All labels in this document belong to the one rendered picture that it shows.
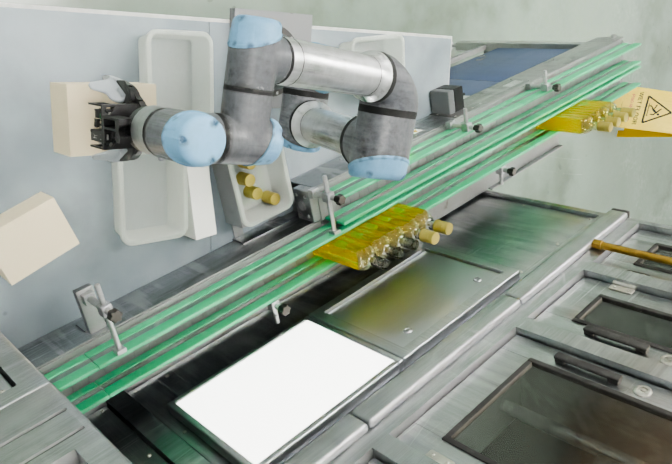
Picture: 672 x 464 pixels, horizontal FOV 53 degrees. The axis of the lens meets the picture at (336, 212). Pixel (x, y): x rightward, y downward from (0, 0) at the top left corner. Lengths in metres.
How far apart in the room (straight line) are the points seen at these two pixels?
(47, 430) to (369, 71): 0.76
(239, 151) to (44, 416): 0.48
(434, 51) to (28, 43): 1.31
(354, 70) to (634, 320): 0.96
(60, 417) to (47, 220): 0.57
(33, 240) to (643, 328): 1.37
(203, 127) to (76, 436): 0.46
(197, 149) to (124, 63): 0.75
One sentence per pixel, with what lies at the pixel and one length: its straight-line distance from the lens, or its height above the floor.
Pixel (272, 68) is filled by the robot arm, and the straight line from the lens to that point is 1.01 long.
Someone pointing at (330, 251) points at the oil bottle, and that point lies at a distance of 1.81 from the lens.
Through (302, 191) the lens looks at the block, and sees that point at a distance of 1.84.
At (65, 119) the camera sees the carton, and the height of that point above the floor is 1.11.
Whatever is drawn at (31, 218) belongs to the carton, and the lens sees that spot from 1.53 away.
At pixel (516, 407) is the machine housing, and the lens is 1.50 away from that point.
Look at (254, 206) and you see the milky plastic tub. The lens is 1.86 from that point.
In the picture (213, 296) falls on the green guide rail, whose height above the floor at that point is 0.94.
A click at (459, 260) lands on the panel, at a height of 1.14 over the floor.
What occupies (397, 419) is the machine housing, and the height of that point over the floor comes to 1.42.
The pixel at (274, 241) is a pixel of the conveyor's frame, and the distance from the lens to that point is 1.80.
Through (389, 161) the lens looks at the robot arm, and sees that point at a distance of 1.29.
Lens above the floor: 2.25
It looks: 46 degrees down
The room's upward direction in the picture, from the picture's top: 106 degrees clockwise
